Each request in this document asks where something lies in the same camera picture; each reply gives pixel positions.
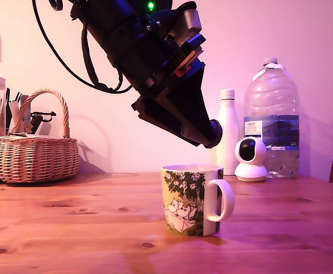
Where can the black coffee capsule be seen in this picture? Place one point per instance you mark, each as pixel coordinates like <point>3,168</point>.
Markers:
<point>216,134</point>

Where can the white insulated bottle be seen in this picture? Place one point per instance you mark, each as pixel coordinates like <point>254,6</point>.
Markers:
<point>227,128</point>

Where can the large clear water bottle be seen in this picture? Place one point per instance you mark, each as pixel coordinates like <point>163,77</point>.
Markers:
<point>272,108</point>

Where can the illustrated ceramic mug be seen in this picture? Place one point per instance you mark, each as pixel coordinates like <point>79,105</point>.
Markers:
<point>184,199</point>

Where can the bundle of straws and sticks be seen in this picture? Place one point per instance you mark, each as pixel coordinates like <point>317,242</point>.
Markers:
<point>16,111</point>

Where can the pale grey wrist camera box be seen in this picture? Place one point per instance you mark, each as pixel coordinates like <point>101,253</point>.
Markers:
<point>190,21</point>

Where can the small white round camera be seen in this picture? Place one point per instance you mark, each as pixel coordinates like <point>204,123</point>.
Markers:
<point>250,160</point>

